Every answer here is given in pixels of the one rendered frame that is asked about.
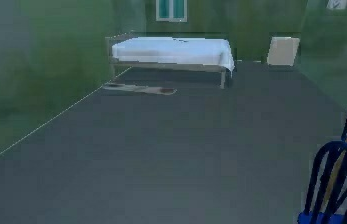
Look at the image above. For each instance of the brown cloth on floor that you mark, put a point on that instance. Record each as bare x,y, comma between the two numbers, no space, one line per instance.
137,88

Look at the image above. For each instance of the bed with white sheet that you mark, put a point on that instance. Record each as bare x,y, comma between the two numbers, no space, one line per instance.
171,51

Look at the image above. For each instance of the white framed window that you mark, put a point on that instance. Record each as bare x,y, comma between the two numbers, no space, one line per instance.
171,9

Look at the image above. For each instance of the beige bedside cabinet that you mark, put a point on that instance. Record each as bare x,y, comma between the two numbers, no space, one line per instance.
282,50

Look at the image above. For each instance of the framed wall picture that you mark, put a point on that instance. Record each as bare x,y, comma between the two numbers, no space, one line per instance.
337,4

